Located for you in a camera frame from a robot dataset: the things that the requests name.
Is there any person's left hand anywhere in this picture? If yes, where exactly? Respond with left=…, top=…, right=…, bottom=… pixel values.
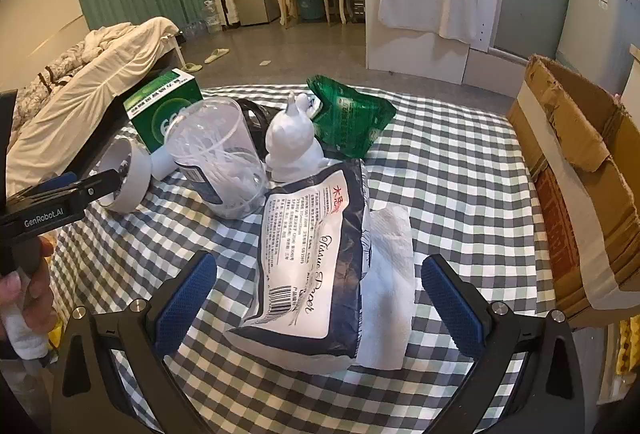
left=0, top=238, right=57, bottom=332

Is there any white washing machine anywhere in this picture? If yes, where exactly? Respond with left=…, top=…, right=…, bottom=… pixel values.
left=555, top=0, right=640, bottom=79

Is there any clear cup of cotton swabs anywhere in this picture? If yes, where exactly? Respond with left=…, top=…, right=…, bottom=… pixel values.
left=164, top=98, right=268, bottom=219

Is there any yellow egg tray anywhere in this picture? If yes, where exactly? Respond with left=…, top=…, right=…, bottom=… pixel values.
left=615, top=319, right=640, bottom=380

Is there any clear water jug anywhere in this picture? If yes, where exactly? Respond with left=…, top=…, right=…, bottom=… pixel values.
left=202, top=0, right=223, bottom=33

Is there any white navy tissue pack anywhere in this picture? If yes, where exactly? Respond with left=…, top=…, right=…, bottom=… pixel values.
left=222, top=161, right=373, bottom=372

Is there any checkered tablecloth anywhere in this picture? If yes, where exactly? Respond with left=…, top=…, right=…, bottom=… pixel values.
left=47, top=86, right=561, bottom=434

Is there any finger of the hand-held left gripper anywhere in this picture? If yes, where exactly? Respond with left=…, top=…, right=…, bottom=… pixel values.
left=20, top=171, right=78, bottom=198
left=60, top=168, right=125, bottom=215

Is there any cardboard box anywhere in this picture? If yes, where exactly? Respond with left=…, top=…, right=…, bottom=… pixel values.
left=506, top=54, right=640, bottom=330

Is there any teal bucket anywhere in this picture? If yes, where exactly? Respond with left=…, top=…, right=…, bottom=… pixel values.
left=295, top=0, right=326, bottom=20

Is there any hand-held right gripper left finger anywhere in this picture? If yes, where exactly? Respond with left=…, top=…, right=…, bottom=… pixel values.
left=50, top=250, right=218, bottom=434

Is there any floral quilt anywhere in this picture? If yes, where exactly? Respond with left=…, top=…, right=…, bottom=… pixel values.
left=10, top=24, right=131, bottom=129

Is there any white suitcase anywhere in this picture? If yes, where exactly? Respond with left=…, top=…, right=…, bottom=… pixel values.
left=212, top=0, right=241, bottom=29

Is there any green plastic bag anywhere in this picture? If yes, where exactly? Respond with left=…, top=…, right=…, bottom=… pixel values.
left=306, top=74, right=397, bottom=159

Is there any green medicine box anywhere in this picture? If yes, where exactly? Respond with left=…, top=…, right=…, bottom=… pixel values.
left=123, top=68, right=203, bottom=152

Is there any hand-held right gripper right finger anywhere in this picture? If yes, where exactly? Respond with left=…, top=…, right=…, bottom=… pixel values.
left=421, top=254, right=586, bottom=434

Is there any white handheld device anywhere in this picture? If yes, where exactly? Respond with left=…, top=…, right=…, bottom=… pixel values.
left=100, top=137, right=181, bottom=215

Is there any bed with white sheet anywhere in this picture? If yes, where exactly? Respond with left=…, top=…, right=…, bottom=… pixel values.
left=0, top=18, right=186, bottom=185

